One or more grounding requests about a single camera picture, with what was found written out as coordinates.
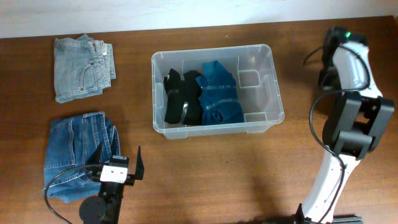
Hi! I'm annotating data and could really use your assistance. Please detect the light blue jeans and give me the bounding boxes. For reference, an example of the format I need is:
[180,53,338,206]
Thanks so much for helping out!
[54,34,116,103]

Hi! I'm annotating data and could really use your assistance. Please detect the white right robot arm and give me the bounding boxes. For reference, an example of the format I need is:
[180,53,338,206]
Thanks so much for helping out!
[294,27,395,224]

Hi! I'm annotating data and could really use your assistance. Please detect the dark blue garment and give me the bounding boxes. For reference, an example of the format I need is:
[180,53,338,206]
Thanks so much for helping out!
[195,60,244,126]

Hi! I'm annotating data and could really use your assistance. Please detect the dark blue folded jeans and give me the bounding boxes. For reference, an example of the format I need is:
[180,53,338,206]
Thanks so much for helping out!
[44,112,121,203]

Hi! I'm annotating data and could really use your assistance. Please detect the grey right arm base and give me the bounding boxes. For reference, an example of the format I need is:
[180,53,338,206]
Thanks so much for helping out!
[332,216,363,224]

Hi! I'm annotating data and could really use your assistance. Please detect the black garment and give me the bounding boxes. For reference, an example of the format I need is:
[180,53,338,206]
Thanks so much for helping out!
[164,68,203,126]

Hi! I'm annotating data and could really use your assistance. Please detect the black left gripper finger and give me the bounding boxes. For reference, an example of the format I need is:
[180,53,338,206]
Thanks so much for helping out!
[86,141,103,165]
[134,146,145,180]

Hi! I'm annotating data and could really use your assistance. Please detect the clear plastic storage container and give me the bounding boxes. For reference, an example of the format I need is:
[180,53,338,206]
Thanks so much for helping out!
[151,44,285,139]

